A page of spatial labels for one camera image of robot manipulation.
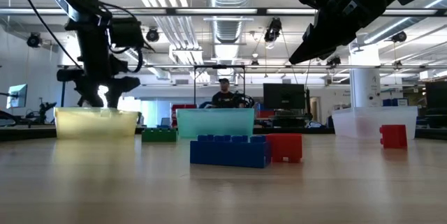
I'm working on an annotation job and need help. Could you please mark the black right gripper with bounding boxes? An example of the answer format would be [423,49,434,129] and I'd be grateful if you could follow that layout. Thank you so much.
[288,0,388,65]

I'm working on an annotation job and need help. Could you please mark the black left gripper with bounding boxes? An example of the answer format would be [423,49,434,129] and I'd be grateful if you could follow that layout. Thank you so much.
[57,17,141,110]

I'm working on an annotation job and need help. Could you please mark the green toy brick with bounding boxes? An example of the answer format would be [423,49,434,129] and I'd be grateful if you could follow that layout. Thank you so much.
[141,127,178,143]

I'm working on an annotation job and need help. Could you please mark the small red toy brick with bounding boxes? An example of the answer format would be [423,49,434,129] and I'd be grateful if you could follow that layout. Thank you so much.
[265,133,303,164]

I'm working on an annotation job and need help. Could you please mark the large blue toy brick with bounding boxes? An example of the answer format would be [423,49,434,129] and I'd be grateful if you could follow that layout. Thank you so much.
[189,134,272,169]

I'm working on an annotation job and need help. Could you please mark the yellow translucent plastic bin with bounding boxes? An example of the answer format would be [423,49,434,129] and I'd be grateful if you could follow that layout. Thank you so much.
[54,107,140,140]

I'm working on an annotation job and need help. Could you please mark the black computer monitor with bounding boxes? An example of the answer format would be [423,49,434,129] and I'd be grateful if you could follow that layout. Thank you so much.
[263,83,307,110]

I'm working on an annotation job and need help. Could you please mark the white round column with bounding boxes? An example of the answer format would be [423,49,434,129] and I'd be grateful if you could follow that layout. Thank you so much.
[349,45,381,109]

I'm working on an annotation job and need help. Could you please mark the red cabinet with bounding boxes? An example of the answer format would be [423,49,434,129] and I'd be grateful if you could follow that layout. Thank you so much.
[170,104,196,127]

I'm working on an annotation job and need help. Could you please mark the lit computer monitor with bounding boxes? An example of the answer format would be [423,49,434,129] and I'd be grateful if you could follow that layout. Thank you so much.
[6,83,29,110]

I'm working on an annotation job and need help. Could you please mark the clear plastic bin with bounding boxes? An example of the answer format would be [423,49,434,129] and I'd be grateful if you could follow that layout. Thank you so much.
[331,105,418,140]

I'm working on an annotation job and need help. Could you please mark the blue storage boxes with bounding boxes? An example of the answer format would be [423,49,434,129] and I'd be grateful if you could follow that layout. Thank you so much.
[382,98,409,107]

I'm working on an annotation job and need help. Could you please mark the person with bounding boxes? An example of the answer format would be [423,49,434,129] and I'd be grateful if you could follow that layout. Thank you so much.
[211,77,245,109]

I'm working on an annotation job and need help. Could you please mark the teal translucent plastic bin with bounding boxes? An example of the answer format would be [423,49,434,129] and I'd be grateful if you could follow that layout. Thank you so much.
[175,107,256,139]

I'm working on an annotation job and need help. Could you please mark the dark computer monitor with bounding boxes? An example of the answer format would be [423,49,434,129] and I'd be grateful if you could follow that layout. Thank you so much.
[425,80,447,129]

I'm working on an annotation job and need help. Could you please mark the black hanging camera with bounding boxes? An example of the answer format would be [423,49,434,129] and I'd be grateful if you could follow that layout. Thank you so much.
[264,17,283,43]

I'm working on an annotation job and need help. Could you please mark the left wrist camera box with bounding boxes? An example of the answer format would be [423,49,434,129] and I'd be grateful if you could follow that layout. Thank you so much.
[110,17,145,49]

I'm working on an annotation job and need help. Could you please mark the black aluminium rig frame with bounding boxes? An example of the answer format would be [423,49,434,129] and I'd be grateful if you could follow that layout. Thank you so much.
[0,124,447,142]

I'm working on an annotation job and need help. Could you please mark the silver ceiling air duct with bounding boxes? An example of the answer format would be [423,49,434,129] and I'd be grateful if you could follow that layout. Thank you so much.
[205,0,255,78]

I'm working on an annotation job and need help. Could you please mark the black background rig frame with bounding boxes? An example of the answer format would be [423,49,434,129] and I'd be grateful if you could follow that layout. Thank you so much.
[193,64,246,108]

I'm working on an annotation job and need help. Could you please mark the long black overhead rail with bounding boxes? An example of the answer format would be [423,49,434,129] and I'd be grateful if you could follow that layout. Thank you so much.
[0,6,447,17]

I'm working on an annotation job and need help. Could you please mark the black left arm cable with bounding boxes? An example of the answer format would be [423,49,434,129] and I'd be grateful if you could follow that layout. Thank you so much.
[12,0,85,70]

